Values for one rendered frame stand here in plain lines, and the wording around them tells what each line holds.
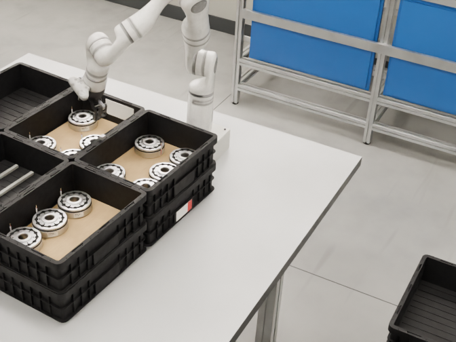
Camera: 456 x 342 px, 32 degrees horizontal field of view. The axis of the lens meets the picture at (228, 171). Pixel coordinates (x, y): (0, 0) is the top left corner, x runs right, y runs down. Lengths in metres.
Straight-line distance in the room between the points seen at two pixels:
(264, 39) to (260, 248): 2.09
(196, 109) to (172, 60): 2.37
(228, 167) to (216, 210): 0.26
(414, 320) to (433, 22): 1.82
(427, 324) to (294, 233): 0.53
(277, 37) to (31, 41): 1.83
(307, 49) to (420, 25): 0.64
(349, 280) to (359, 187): 0.72
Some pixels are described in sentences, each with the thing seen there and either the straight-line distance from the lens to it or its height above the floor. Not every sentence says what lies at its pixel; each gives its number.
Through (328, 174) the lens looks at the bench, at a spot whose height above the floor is 0.70.
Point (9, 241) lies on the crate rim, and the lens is 2.22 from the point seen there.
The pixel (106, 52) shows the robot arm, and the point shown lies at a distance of 2.38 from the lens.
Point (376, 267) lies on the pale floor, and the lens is 3.62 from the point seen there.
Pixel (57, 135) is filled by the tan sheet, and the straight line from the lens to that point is 2.83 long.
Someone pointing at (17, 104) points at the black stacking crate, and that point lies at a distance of 3.04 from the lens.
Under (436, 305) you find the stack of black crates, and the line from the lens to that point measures 2.77.
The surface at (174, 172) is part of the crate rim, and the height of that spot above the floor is 0.93.
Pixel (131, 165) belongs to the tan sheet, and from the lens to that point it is 2.65.
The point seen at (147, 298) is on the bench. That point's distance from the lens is 2.34.
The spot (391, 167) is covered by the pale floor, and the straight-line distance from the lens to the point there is 4.30.
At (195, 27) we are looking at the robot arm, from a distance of 2.49.
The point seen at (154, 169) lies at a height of 0.86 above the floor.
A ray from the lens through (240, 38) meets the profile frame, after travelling 4.49.
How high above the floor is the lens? 2.32
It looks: 34 degrees down
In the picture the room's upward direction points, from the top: 4 degrees clockwise
